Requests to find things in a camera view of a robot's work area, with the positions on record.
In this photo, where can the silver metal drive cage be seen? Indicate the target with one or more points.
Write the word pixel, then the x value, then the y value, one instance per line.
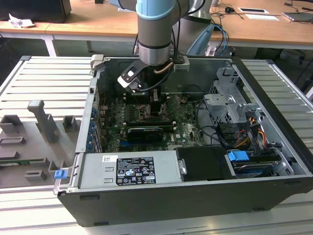
pixel 227 100

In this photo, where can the pale blue teach pendant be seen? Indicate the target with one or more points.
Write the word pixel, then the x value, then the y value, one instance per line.
pixel 201 39

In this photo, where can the black RAM slot row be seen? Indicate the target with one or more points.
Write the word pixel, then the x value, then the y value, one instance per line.
pixel 137 99
pixel 151 124

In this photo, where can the white paper sheet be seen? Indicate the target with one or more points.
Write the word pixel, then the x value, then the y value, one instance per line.
pixel 126 9
pixel 262 17

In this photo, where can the blue disk carrier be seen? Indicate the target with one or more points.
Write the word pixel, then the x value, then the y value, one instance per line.
pixel 237 156

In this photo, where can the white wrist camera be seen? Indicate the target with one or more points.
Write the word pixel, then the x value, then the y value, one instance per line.
pixel 127 79

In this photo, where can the blue case latch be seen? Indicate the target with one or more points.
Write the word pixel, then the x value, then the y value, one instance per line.
pixel 60 174

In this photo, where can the black box on desk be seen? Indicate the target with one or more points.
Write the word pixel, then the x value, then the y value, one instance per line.
pixel 34 9

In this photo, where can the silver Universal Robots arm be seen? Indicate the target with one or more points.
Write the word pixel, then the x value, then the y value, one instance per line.
pixel 154 31

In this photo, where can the hard disk drive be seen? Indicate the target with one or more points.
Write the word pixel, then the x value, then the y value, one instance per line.
pixel 252 169

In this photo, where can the green RAM stick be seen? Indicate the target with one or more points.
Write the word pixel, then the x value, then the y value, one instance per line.
pixel 22 162

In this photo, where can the wooden desk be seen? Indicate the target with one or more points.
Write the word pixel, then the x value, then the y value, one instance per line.
pixel 85 24

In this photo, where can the green motherboard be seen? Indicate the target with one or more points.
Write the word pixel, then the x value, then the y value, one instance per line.
pixel 188 132

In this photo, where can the grey power supply unit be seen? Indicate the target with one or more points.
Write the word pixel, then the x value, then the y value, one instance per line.
pixel 97 171

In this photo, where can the black office chair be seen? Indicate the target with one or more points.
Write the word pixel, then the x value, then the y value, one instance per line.
pixel 308 88

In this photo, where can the CPU socket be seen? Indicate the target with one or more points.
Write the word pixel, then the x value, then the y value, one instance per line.
pixel 144 113

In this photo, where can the black open PC case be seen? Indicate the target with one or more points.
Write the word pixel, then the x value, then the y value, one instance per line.
pixel 171 205

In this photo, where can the grey laptop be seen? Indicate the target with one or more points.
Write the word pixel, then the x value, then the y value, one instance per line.
pixel 297 16

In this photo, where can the black graphics card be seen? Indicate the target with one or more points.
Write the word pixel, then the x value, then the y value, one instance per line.
pixel 144 134

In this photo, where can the grey parts rack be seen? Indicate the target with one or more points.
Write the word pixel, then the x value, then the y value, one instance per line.
pixel 36 144

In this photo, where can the grey case release latch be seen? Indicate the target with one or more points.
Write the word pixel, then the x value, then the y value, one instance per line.
pixel 97 61

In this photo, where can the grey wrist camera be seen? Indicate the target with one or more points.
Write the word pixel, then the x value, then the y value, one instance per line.
pixel 182 64

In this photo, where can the black computer mouse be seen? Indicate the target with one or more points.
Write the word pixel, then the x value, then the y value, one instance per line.
pixel 229 9

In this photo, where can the crumpled white paper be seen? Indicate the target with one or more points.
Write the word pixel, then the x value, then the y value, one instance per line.
pixel 20 21

